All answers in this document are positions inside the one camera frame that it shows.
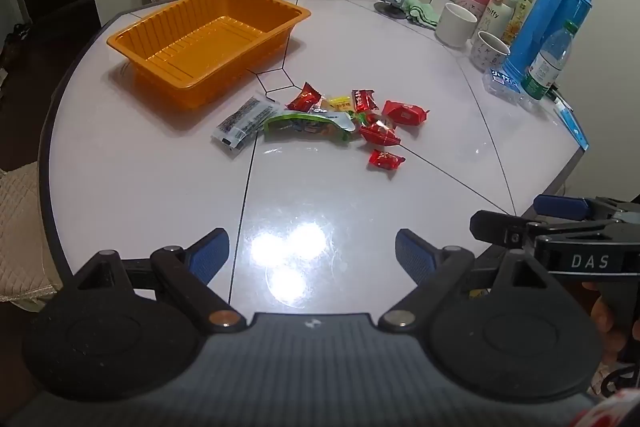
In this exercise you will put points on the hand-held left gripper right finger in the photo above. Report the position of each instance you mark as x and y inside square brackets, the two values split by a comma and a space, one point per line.
[412, 253]

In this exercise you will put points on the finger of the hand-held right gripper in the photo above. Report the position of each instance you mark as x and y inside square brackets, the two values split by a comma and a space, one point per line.
[495, 227]
[560, 206]

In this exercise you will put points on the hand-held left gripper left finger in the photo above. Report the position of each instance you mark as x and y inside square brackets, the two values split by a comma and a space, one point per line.
[210, 253]

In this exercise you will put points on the small red candy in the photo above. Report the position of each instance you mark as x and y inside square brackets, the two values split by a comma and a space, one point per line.
[386, 159]

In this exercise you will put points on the red pictured snack packet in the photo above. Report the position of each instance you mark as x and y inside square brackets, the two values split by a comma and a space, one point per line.
[380, 134]

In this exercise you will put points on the clear speckled snack packet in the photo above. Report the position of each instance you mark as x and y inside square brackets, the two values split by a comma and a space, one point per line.
[245, 122]

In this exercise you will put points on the small green candy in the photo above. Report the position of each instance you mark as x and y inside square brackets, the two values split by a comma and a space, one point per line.
[362, 117]

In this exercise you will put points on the green snack packet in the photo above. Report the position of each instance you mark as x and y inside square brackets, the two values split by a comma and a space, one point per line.
[305, 125]

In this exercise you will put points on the dark red candy packet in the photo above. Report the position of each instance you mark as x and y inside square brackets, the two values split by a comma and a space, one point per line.
[364, 100]

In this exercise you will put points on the yellow candy packet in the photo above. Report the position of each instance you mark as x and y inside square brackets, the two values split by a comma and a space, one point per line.
[340, 103]

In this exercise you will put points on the clear pastry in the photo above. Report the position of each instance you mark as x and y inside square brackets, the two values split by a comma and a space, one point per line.
[320, 107]

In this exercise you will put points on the long red snack packet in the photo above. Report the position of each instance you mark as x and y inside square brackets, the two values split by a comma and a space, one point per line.
[303, 99]

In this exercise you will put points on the orange plastic tray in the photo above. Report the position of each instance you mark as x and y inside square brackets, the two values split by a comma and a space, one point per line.
[150, 42]

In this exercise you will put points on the person's right hand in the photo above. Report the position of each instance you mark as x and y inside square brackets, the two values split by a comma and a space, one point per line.
[607, 324]

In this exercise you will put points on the crushed blue label bottle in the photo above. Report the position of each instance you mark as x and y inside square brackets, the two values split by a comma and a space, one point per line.
[502, 84]

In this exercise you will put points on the green label water bottle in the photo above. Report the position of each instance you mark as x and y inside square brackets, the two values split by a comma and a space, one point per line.
[545, 67]

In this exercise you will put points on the red patterned clothing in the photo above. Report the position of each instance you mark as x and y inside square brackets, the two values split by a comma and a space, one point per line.
[605, 414]

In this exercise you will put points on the patterned white cup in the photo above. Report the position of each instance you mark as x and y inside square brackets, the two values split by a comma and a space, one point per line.
[487, 52]

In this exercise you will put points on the blue thermos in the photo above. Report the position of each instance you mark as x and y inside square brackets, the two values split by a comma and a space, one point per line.
[550, 17]

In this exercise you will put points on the beige quilted cushion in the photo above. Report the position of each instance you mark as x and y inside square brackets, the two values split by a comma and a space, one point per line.
[20, 232]

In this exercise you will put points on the white rabbit print bottle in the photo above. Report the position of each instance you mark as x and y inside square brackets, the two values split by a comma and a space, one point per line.
[495, 14]

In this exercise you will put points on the white mug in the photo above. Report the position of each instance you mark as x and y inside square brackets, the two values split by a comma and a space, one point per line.
[455, 24]

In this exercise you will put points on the green cloth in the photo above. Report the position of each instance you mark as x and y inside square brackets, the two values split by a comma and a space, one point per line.
[422, 14]

